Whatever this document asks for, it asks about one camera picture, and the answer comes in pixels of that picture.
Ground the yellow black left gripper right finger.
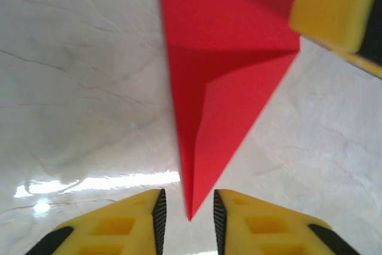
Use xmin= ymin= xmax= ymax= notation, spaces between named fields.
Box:
xmin=213 ymin=188 xmax=363 ymax=255

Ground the red paper sheet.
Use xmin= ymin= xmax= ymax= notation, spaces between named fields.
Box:
xmin=156 ymin=0 xmax=302 ymax=223

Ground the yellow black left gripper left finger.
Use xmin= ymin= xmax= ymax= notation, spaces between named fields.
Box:
xmin=25 ymin=188 xmax=167 ymax=255

